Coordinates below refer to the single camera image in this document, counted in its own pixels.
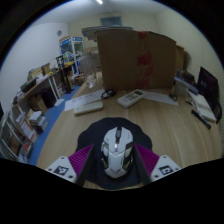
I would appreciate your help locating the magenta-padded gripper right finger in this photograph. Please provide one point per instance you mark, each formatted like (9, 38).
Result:
(165, 169)

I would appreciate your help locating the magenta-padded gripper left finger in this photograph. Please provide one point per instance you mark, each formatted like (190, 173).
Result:
(61, 170)

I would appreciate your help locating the white and grey computer mouse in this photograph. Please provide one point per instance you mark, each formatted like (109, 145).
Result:
(116, 153)

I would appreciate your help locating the black scalloped mouse pad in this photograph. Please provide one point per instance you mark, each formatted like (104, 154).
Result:
(93, 133)

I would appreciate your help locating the cluttered shelf unit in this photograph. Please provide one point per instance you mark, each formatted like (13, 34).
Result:
(30, 113)

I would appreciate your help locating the flat white case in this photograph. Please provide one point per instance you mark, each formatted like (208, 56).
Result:
(88, 108)

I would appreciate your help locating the open white book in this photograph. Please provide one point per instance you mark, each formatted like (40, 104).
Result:
(205, 106)

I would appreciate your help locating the black eyeglasses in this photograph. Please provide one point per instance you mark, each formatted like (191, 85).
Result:
(106, 95)

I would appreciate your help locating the blue book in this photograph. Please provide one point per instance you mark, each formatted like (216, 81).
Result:
(186, 85)

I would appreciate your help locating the black office chair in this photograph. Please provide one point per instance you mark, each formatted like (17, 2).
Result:
(208, 85)

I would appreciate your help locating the clear plastic jar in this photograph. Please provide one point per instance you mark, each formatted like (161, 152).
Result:
(89, 71)

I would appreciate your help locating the large brown cardboard box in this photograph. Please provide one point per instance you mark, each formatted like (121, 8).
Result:
(120, 60)

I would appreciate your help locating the blue and white display cabinet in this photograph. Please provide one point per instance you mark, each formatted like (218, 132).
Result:
(70, 50)

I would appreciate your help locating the window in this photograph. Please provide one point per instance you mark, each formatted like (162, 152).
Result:
(111, 21)

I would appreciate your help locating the ceiling tube light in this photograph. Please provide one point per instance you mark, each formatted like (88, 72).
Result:
(99, 1)

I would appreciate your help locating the round wall clock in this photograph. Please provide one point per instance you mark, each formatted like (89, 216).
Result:
(59, 33)

